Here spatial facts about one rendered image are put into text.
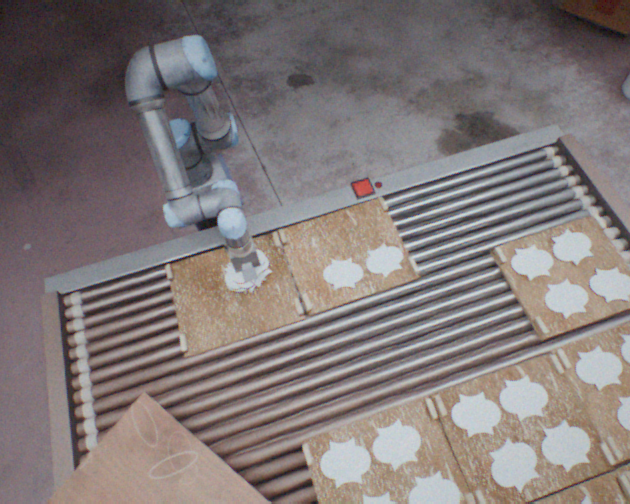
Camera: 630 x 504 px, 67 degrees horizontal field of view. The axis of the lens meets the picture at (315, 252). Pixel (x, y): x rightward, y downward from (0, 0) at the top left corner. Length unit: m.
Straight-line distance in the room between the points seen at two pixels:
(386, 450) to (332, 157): 2.05
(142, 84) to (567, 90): 3.03
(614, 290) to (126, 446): 1.60
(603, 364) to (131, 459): 1.43
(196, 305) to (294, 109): 2.02
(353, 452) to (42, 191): 2.64
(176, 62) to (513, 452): 1.42
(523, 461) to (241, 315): 0.96
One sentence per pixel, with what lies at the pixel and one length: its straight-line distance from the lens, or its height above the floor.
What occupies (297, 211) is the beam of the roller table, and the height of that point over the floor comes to 0.92.
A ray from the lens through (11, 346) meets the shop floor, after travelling 3.07.
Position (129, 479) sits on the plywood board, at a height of 1.04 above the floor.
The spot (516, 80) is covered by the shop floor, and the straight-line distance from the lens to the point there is 3.79.
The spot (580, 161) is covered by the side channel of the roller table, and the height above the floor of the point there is 0.95.
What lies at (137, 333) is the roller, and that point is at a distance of 1.73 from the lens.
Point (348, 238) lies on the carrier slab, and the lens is 1.73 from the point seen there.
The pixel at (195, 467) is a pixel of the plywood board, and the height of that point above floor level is 1.04.
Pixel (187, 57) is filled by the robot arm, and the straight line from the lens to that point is 1.37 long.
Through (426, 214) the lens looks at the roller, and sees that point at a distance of 1.83.
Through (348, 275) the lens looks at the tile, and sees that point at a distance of 1.65.
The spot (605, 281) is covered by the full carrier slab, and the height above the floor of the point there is 0.95.
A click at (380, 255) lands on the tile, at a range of 1.69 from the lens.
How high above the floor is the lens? 2.45
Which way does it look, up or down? 63 degrees down
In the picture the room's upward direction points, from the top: 4 degrees counter-clockwise
